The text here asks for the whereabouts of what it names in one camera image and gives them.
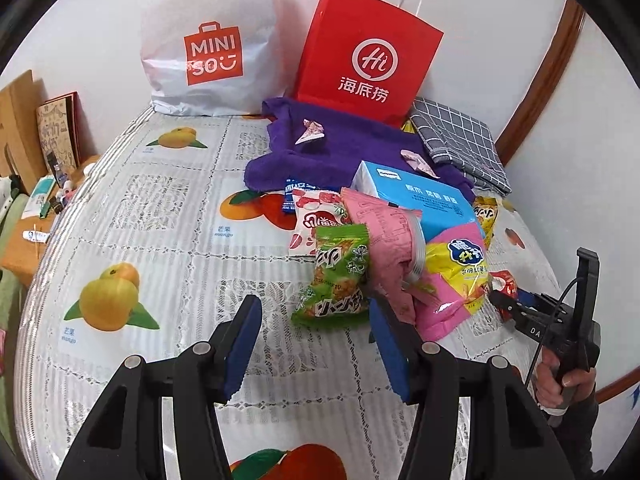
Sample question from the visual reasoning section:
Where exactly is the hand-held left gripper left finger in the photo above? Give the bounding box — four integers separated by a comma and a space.
56, 294, 263, 480

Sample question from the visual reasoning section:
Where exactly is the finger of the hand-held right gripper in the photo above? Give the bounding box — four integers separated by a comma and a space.
516, 287, 566, 312
487, 290, 527, 323

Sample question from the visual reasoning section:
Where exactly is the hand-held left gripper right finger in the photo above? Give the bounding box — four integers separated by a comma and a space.
369, 297, 576, 480

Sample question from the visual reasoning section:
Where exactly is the small red snack packet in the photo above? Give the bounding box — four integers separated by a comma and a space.
490, 270, 522, 306

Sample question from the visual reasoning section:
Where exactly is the yellow and pink snack packet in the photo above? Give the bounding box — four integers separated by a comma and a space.
410, 225, 493, 342

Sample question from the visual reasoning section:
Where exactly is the dark blue snack packet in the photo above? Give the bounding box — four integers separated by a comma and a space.
281, 177, 316, 216

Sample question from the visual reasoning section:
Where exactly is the person's right forearm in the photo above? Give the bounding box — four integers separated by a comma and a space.
547, 367, 613, 480

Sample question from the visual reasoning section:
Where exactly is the person's right hand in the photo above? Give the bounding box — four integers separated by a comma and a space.
532, 347, 597, 412

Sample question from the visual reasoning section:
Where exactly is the small yellow snack packet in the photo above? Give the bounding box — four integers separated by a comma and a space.
472, 196, 502, 252

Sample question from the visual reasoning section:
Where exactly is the green snack packet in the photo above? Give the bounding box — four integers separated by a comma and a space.
291, 222, 372, 331

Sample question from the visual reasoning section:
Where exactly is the light blue box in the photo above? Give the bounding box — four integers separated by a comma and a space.
350, 160, 487, 247

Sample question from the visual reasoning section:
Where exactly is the white and red snack packet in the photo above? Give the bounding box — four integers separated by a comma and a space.
287, 187, 353, 261

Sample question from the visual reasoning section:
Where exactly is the pink wrapped candy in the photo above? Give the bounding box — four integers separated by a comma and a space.
294, 117, 326, 147
400, 149, 441, 179

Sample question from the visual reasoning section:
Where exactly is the grey checked cloth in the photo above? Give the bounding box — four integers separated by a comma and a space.
409, 97, 513, 197

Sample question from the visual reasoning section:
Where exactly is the fruit printed lace tablecloth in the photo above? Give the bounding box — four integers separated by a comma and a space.
15, 105, 571, 480

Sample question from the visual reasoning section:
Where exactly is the purple towel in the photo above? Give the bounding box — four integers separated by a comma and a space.
244, 96, 476, 207

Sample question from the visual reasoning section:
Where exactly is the green cloth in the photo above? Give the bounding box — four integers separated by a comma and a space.
0, 194, 32, 461

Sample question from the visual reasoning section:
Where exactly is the teal and white box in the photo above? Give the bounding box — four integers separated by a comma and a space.
29, 176, 57, 218

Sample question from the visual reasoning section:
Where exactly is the book with red cover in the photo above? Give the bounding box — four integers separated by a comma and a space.
35, 91, 81, 175

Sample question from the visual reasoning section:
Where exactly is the red paper bag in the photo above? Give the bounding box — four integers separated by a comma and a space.
291, 0, 445, 128

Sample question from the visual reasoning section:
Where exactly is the white plastic shopping bag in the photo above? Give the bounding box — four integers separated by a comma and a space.
140, 0, 288, 118

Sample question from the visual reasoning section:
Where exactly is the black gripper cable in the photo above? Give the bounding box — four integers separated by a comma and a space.
522, 272, 587, 386

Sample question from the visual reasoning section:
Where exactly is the brown wooden round frame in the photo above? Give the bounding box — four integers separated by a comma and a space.
492, 0, 640, 405

